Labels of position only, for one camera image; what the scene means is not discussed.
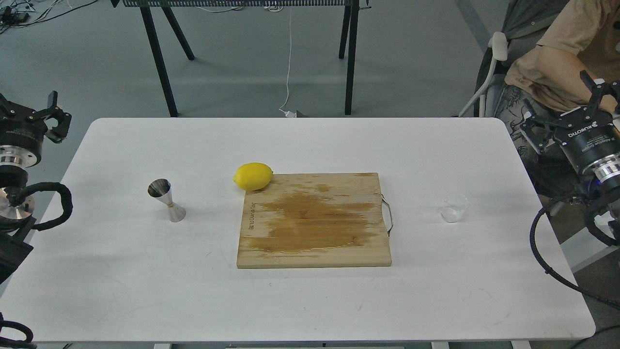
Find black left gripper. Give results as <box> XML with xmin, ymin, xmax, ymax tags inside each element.
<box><xmin>0</xmin><ymin>91</ymin><xmax>72</xmax><ymax>167</ymax></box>

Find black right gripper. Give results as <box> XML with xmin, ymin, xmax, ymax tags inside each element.
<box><xmin>519</xmin><ymin>70</ymin><xmax>620</xmax><ymax>176</ymax></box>

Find steel double jigger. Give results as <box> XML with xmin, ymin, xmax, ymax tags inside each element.
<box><xmin>147</xmin><ymin>178</ymin><xmax>186</xmax><ymax>222</ymax></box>

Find small clear glass cup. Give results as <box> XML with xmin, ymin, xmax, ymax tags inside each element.
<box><xmin>440</xmin><ymin>193</ymin><xmax>470</xmax><ymax>223</ymax></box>

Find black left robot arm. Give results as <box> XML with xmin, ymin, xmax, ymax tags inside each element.
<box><xmin>0</xmin><ymin>91</ymin><xmax>73</xmax><ymax>282</ymax></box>

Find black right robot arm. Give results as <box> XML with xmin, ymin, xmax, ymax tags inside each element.
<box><xmin>520</xmin><ymin>70</ymin><xmax>620</xmax><ymax>309</ymax></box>

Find seated person tan shirt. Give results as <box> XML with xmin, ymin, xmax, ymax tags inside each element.
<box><xmin>494</xmin><ymin>0</ymin><xmax>620</xmax><ymax>197</ymax></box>

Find white office chair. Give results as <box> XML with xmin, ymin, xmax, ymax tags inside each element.
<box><xmin>457</xmin><ymin>32</ymin><xmax>509</xmax><ymax>117</ymax></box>

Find yellow lemon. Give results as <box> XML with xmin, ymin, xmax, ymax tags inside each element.
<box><xmin>233</xmin><ymin>162</ymin><xmax>273</xmax><ymax>191</ymax></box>

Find wooden cutting board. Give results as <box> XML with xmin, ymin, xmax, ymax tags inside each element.
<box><xmin>236</xmin><ymin>173</ymin><xmax>392</xmax><ymax>269</ymax></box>

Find cables on floor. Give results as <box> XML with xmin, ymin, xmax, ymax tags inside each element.
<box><xmin>0</xmin><ymin>0</ymin><xmax>100</xmax><ymax>34</ymax></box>

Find black metal frame table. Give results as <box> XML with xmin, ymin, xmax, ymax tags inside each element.
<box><xmin>111</xmin><ymin>0</ymin><xmax>370</xmax><ymax>117</ymax></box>

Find white power cable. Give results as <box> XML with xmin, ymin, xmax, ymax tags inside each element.
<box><xmin>279</xmin><ymin>6</ymin><xmax>297</xmax><ymax>118</ymax></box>

